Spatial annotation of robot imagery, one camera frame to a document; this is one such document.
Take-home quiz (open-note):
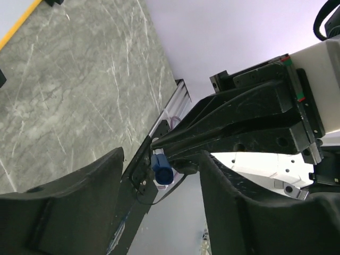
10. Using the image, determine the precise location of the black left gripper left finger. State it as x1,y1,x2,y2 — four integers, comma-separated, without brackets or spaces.
1,147,124,254

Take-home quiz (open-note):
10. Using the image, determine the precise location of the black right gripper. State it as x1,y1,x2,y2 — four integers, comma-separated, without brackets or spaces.
151,37,339,165

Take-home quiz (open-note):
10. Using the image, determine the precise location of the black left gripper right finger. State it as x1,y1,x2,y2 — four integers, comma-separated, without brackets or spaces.
199,151,339,254

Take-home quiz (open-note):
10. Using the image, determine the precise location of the blue marker cap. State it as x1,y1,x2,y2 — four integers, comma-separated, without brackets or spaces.
151,149,174,185

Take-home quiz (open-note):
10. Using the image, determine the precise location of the yellow framed whiteboard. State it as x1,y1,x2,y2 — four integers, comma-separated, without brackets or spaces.
0,0,42,49

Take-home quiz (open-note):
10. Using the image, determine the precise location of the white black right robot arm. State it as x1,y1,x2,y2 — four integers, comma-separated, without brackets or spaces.
147,1,339,200

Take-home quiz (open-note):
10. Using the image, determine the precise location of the black whiteboard foot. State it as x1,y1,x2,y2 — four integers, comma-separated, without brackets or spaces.
45,0,64,7
0,70,7,88

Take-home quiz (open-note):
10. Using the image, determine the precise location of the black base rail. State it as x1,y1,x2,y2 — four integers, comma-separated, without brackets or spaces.
106,120,187,254

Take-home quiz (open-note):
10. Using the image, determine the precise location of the aluminium frame rail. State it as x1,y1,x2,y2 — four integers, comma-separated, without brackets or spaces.
149,79,192,137

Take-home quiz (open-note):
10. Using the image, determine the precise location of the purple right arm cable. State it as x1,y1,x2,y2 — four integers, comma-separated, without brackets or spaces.
169,116,181,131

